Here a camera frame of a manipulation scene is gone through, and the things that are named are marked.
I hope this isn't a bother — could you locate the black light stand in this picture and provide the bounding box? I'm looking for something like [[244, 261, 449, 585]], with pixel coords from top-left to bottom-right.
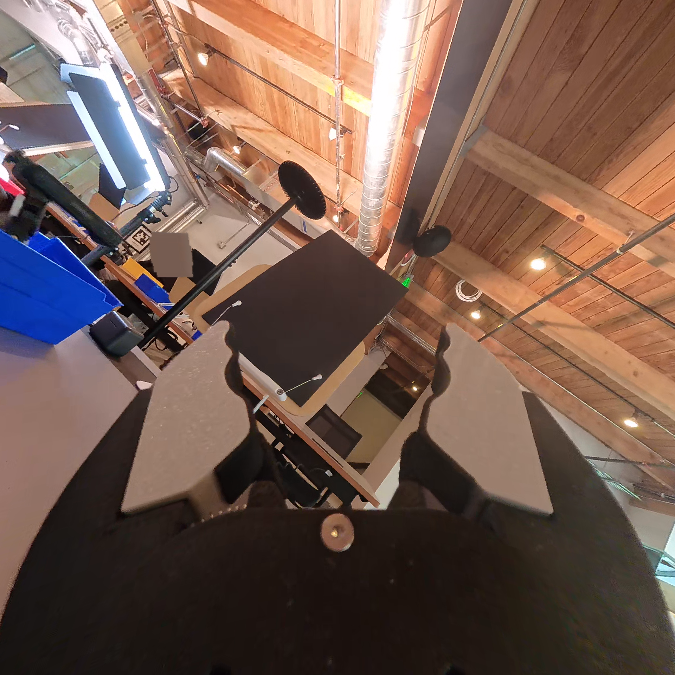
[[118, 191, 174, 233]]

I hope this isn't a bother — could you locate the yellow storage bin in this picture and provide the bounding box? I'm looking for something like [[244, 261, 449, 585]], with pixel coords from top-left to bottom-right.
[[122, 257, 159, 288]]

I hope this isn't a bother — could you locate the blue plastic bin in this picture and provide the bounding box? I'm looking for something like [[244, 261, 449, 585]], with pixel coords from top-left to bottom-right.
[[0, 229, 123, 345]]

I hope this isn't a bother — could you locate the small grey box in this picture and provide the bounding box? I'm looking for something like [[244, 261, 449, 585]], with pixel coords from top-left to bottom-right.
[[89, 310, 144, 358]]

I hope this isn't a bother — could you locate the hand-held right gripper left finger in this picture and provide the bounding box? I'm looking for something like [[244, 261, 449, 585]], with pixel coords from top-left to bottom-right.
[[121, 321, 267, 520]]

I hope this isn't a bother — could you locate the small blue storage bin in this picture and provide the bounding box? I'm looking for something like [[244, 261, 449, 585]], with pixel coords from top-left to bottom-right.
[[136, 274, 174, 304]]

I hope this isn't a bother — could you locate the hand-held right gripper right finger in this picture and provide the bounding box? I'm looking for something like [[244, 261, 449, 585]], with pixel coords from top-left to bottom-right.
[[398, 323, 554, 518]]

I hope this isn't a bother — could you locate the black dome speaker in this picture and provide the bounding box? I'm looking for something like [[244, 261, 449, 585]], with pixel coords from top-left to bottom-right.
[[413, 225, 452, 257]]

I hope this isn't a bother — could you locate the silver ceiling duct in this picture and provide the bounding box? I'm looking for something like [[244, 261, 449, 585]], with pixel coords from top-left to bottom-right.
[[354, 0, 429, 259]]

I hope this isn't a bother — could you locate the LED light panel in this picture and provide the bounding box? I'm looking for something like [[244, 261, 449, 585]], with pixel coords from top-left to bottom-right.
[[59, 62, 172, 206]]

